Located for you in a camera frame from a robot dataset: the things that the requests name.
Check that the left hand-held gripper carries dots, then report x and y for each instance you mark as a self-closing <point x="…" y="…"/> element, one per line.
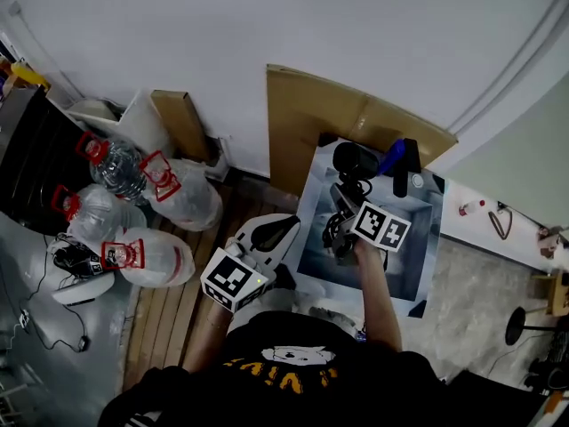
<point x="233" y="278"/>

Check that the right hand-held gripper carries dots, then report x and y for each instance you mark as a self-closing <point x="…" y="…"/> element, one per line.
<point x="380" y="225"/>

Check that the person's right forearm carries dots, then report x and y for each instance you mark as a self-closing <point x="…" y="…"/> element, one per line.
<point x="378" y="292"/>

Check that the person's left forearm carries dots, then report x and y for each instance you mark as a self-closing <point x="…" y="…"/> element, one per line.
<point x="209" y="336"/>

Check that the blue plastic block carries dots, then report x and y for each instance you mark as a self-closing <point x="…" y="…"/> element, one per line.
<point x="391" y="156"/>

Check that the small white round cap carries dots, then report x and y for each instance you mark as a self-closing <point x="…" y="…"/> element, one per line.
<point x="417" y="180"/>

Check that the large crumpled plastic water bottle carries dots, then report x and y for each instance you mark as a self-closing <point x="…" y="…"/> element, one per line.
<point x="186" y="198"/>
<point x="98" y="214"/>
<point x="153" y="258"/>

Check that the large brown cardboard sheet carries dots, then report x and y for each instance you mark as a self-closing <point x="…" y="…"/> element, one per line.
<point x="306" y="118"/>

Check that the small bottle with red cap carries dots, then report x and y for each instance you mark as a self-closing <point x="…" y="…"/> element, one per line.
<point x="472" y="207"/>

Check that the wooden slatted platform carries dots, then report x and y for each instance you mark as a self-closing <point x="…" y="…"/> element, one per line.
<point x="164" y="323"/>

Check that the narrow brown cardboard box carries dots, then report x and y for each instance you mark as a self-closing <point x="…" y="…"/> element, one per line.
<point x="180" y="123"/>

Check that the person in black shirt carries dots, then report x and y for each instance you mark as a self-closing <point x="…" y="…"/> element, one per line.
<point x="266" y="398"/>

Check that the clear ribbed water bottle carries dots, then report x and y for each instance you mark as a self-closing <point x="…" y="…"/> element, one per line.
<point x="117" y="167"/>

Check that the white foam board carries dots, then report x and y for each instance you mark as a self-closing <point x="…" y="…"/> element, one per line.
<point x="133" y="118"/>

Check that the black round stand base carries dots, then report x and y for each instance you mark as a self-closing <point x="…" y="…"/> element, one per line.
<point x="515" y="326"/>

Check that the small brown object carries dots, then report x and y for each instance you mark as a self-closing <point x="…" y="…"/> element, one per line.
<point x="549" y="240"/>

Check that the black cabinet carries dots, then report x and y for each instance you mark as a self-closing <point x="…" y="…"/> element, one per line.
<point x="35" y="158"/>

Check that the yellow bottle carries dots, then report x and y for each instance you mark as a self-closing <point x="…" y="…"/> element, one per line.
<point x="29" y="74"/>

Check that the black angled bracket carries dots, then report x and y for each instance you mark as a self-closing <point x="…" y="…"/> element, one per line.
<point x="406" y="167"/>

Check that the white wall conduit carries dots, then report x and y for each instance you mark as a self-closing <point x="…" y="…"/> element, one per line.
<point x="40" y="47"/>

